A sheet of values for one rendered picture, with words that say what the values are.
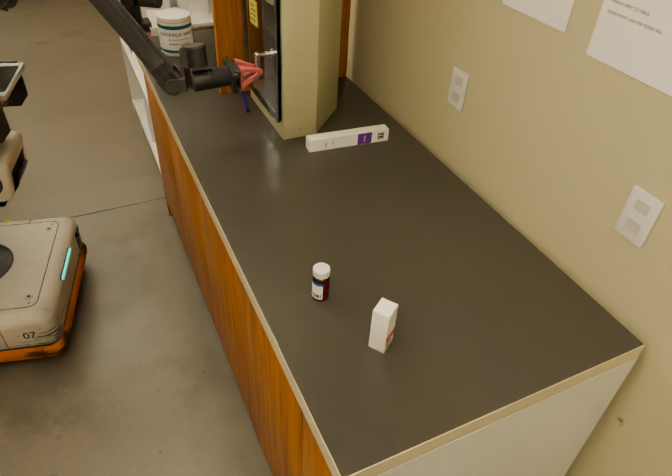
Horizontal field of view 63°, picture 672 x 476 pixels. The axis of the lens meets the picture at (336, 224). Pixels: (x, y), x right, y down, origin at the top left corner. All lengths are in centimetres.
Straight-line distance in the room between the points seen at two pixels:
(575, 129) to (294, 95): 80
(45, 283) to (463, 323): 166
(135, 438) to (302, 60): 140
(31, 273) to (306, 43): 142
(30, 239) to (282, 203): 140
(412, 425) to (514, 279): 47
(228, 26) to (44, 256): 119
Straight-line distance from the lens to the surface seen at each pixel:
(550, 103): 138
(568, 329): 128
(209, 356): 232
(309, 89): 170
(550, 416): 129
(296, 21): 160
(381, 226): 141
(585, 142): 132
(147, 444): 215
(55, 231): 261
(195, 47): 160
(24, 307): 231
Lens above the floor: 181
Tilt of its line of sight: 39 degrees down
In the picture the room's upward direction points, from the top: 4 degrees clockwise
